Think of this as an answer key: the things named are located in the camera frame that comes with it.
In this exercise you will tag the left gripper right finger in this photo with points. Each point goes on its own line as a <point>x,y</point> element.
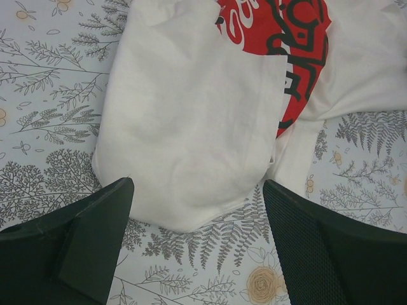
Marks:
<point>328,258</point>

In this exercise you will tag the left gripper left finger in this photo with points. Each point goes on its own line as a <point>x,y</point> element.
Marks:
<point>67,256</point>

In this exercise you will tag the white t-shirt red print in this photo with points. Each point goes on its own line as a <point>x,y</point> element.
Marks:
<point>205,99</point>

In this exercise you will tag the floral patterned table mat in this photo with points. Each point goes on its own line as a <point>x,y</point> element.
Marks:
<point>55,63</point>

